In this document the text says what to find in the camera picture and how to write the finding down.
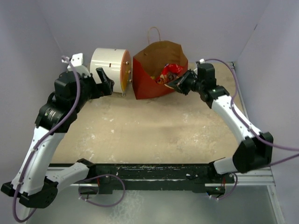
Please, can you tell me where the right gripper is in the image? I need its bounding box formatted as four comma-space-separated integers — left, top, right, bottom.
167, 69, 204, 96

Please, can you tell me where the red candy bag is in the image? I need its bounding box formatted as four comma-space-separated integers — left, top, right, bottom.
154, 64, 184, 84

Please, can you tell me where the red paper bag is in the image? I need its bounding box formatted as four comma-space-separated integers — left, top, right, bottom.
132, 27, 188, 100

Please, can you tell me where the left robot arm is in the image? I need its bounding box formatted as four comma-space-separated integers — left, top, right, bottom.
1, 68, 114, 209

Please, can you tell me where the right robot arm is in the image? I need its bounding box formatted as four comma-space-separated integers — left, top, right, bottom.
166, 63, 273, 182

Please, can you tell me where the white cylinder drum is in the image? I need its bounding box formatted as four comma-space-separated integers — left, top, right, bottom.
90, 48, 132, 96

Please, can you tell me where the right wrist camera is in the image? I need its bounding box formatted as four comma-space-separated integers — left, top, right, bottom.
196, 58, 206, 67

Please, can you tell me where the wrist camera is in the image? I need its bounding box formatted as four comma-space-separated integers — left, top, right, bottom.
196, 58, 206, 67
61, 53, 92, 78

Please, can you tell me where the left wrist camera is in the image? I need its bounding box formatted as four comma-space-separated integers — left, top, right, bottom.
61, 53, 92, 78

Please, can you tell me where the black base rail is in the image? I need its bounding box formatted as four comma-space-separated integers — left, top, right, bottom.
79, 163, 235, 194

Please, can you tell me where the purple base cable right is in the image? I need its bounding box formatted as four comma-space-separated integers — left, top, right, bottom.
209, 172, 238, 202

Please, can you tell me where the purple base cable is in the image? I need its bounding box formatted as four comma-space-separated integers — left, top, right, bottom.
209, 172, 238, 202
78, 175, 126, 207

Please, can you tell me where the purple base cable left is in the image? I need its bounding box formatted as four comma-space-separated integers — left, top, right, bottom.
78, 175, 126, 207

